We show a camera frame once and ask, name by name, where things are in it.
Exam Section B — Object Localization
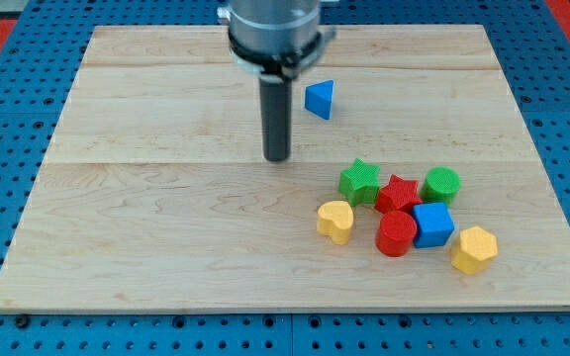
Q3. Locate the red star block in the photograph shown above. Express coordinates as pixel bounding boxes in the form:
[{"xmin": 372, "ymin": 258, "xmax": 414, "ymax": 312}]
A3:
[{"xmin": 374, "ymin": 175, "xmax": 423, "ymax": 214}]

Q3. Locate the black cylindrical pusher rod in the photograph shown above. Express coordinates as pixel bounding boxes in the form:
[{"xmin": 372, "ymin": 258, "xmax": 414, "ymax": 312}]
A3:
[{"xmin": 259, "ymin": 79, "xmax": 292, "ymax": 162}]

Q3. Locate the green cylinder block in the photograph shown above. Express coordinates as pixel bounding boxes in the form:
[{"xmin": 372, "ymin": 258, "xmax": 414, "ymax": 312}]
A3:
[{"xmin": 421, "ymin": 166, "xmax": 461, "ymax": 206}]

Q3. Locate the blue triangle block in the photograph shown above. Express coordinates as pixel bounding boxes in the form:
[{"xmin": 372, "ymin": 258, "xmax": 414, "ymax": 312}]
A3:
[{"xmin": 304, "ymin": 80, "xmax": 334, "ymax": 120}]

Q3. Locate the yellow hexagon block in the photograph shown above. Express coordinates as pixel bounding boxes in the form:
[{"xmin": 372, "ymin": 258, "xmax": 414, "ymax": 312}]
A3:
[{"xmin": 450, "ymin": 225, "xmax": 499, "ymax": 275}]

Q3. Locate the blue cube block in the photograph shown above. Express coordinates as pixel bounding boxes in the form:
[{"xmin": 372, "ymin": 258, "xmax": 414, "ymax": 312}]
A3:
[{"xmin": 413, "ymin": 202, "xmax": 455, "ymax": 248}]

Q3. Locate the yellow heart block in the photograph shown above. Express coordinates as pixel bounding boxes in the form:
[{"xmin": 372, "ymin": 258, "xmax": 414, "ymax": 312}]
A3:
[{"xmin": 317, "ymin": 201, "xmax": 354, "ymax": 245}]

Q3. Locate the wooden board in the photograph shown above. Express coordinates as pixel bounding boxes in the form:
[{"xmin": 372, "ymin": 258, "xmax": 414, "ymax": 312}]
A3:
[{"xmin": 0, "ymin": 25, "xmax": 570, "ymax": 314}]

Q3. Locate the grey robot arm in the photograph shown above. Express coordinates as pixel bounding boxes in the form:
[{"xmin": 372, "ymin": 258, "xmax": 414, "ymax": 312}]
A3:
[{"xmin": 217, "ymin": 0, "xmax": 336, "ymax": 162}]

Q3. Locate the red cylinder block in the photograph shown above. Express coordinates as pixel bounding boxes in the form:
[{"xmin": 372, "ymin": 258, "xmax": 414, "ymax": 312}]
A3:
[{"xmin": 375, "ymin": 211, "xmax": 418, "ymax": 257}]

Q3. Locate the green star block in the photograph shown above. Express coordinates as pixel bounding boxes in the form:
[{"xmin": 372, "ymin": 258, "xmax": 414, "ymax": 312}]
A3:
[{"xmin": 338, "ymin": 158, "xmax": 381, "ymax": 207}]

